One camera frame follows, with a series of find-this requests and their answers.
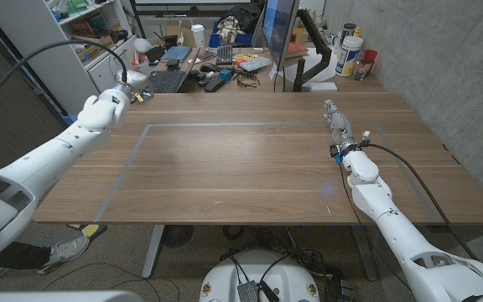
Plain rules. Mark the red book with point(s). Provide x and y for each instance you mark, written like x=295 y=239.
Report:
x=297 y=49

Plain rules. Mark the black glasses case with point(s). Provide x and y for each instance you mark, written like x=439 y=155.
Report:
x=214 y=85

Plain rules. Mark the white lidded cup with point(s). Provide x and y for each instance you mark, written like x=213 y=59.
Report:
x=198 y=37

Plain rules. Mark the clear glass jar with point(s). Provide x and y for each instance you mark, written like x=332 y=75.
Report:
x=359 y=70

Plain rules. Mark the clear plastic tray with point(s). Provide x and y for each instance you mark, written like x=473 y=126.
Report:
x=255 y=64

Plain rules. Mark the black round fan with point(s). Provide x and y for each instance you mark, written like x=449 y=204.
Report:
x=177 y=235

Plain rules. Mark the blue notebook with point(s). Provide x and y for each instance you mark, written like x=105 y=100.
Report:
x=177 y=53

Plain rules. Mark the white shelf cabinet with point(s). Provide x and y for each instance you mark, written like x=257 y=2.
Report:
x=57 y=71

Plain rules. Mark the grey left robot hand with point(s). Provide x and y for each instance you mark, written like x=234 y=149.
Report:
x=136 y=80

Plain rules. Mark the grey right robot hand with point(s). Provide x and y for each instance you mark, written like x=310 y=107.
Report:
x=340 y=123

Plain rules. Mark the small black keyboard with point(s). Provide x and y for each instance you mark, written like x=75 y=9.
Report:
x=224 y=55

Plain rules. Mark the black bag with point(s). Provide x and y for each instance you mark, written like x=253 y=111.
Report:
x=245 y=17

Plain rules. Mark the teal cube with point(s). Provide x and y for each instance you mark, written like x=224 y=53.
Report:
x=225 y=75

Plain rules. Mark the dark lidded jar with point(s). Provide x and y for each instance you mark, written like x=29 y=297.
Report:
x=347 y=30

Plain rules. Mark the grey table leg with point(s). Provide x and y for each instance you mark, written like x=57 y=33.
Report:
x=365 y=251
x=153 y=251

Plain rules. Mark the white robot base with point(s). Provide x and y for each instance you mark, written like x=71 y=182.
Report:
x=283 y=281

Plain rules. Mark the black computer mouse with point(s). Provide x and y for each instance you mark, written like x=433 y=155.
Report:
x=209 y=67

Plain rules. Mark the yellow bottle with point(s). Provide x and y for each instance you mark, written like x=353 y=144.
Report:
x=357 y=32

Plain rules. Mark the computer monitor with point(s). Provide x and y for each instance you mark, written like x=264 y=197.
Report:
x=278 y=29

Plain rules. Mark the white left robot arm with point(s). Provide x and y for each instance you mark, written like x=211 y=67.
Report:
x=36 y=168

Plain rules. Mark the red cup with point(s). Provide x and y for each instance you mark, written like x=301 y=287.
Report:
x=371 y=55

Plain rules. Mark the cluttered wooden desk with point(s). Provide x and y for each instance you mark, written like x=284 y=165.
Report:
x=266 y=85

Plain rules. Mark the cardboard box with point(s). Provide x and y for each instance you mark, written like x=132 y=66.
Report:
x=95 y=49

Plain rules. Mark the white wipes canister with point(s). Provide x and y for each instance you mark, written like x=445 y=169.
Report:
x=347 y=56

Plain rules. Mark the white round lamp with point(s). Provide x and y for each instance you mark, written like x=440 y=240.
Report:
x=142 y=45

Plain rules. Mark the blue storage bin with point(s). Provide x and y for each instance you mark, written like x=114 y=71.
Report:
x=224 y=41

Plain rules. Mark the black laptop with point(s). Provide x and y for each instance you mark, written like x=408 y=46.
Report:
x=172 y=81

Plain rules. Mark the person's leg in black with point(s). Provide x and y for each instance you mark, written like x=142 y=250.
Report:
x=21 y=256

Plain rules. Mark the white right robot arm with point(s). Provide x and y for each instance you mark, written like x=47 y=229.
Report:
x=396 y=235

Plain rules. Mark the flat white box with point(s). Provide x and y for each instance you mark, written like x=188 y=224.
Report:
x=323 y=86

